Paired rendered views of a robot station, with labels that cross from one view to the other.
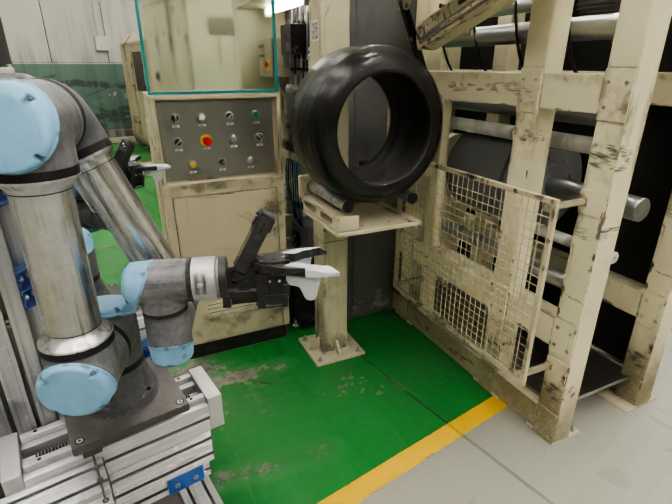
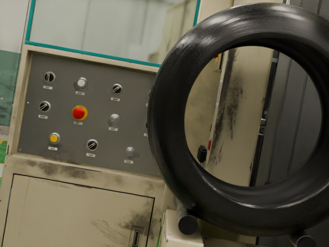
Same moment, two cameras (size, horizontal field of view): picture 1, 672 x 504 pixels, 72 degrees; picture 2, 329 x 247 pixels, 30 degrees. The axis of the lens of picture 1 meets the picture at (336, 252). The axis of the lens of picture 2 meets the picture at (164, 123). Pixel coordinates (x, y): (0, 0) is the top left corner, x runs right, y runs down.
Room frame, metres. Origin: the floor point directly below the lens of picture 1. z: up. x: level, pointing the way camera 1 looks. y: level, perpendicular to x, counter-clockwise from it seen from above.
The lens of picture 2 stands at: (0.30, -0.54, 1.20)
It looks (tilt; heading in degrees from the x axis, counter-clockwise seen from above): 3 degrees down; 24
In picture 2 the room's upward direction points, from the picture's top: 10 degrees clockwise
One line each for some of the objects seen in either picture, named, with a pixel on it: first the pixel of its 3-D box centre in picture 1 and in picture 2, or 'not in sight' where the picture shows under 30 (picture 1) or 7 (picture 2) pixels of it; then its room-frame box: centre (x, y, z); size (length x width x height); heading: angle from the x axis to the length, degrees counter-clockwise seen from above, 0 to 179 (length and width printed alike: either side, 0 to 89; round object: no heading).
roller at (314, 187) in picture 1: (329, 195); (185, 210); (1.78, 0.03, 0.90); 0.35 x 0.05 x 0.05; 25
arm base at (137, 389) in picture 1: (117, 375); not in sight; (0.81, 0.47, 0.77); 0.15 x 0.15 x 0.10
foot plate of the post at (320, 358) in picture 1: (331, 343); not in sight; (2.06, 0.03, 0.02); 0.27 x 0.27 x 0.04; 25
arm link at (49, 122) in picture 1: (58, 260); not in sight; (0.68, 0.44, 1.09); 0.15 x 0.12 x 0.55; 10
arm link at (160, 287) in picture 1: (160, 283); not in sight; (0.70, 0.30, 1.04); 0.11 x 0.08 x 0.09; 100
